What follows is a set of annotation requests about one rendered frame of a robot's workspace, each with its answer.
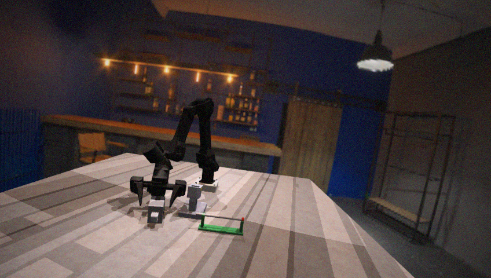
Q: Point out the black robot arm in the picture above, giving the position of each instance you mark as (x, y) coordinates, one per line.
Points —
(175, 149)

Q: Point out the green u-shaped bracket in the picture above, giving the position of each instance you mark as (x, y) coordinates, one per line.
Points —
(220, 229)

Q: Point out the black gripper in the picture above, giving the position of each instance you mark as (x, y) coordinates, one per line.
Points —
(159, 181)

